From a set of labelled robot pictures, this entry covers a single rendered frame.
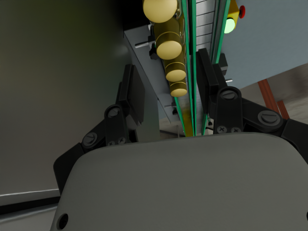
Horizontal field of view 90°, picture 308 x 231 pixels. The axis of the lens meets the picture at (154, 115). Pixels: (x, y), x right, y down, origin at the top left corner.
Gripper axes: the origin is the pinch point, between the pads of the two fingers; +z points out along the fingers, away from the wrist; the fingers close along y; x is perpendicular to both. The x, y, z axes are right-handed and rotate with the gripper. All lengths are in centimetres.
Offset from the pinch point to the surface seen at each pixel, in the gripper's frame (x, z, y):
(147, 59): -26, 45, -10
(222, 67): -46, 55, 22
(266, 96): -173, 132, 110
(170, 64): -7.1, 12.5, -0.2
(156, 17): 1.5, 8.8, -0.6
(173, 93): -14.2, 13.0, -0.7
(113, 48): -6.9, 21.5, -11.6
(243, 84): -78, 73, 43
